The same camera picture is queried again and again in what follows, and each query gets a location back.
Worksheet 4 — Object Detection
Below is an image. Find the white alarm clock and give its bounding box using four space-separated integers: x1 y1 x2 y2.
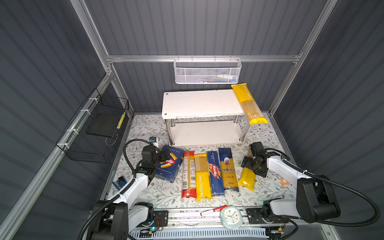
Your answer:
220 206 243 230

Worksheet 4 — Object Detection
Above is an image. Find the red white marker pen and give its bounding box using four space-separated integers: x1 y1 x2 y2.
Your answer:
200 205 227 216

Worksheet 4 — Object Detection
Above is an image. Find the yellow Pastatime spaghetti bag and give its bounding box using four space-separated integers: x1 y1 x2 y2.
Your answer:
194 154 213 202

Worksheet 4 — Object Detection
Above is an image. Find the blue spaghetti box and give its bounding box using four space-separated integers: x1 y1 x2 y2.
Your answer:
207 151 225 197

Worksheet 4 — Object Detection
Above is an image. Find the blue yellow spaghetti bag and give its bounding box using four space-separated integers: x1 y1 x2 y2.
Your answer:
219 148 239 192

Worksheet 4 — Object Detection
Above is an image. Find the black wire basket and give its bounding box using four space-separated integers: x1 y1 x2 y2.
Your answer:
57 91 130 164

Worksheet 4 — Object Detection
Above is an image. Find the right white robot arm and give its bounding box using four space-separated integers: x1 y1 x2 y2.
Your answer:
242 142 381 228

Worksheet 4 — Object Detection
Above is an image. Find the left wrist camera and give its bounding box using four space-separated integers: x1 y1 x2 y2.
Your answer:
150 136 159 147

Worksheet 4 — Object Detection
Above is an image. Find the red spaghetti bag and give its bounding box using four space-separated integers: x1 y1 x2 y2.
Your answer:
182 151 197 198

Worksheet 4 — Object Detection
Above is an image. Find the blue black small tool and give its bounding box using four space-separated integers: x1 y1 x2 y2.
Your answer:
112 176 127 191

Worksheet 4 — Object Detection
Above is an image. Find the white wire mesh basket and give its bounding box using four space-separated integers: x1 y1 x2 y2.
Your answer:
173 58 242 85

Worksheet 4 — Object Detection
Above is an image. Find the white two-tier shelf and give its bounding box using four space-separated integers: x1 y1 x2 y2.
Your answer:
162 90 250 147

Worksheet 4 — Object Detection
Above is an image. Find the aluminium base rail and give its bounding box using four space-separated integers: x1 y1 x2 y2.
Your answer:
128 206 289 240

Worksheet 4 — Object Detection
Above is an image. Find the blue rigatoni pasta box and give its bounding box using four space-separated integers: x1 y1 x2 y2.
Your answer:
155 145 185 183

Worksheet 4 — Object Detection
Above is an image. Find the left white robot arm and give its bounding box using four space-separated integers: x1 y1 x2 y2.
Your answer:
78 137 167 240

